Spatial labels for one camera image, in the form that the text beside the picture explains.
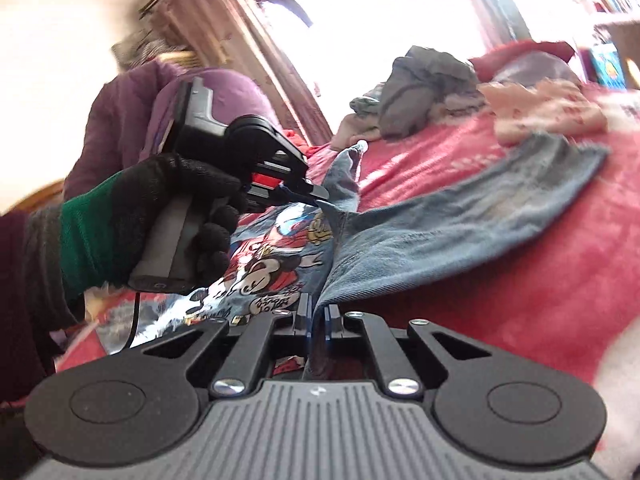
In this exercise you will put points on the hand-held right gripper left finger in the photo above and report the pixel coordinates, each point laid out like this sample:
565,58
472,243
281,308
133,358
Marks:
305,322

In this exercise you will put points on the cartoon printed denim garment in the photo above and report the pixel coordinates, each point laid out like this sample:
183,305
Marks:
270,260

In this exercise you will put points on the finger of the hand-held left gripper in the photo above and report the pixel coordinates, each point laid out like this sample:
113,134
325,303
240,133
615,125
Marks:
300,194

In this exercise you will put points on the white garment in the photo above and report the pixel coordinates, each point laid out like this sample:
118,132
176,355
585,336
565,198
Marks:
357,120

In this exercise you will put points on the wooden bed frame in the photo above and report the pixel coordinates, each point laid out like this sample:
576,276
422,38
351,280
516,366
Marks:
30,200

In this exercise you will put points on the grey garment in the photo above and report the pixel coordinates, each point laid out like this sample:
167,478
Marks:
425,90

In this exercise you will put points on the red quilt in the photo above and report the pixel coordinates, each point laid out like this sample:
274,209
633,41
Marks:
305,147

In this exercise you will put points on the red pillow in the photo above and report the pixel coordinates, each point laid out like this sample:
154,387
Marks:
520,55

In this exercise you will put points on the colourful book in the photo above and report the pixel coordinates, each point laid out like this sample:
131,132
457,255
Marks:
607,67

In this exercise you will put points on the person's left hand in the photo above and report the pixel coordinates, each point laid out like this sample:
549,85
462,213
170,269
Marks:
115,215

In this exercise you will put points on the person's left forearm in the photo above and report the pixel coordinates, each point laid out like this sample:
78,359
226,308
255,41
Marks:
25,285

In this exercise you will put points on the brown pleated curtain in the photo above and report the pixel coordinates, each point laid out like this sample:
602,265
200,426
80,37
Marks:
240,50

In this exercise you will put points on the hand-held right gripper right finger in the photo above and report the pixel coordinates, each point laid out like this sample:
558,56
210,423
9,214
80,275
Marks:
330,325

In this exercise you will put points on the checked cloth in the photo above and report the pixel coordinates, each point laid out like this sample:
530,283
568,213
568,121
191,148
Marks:
137,47

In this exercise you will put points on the pink floral blanket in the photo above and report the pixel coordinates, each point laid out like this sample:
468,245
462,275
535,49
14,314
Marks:
525,285

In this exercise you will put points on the light blue ripped denim jeans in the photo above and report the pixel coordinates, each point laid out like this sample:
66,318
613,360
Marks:
425,230

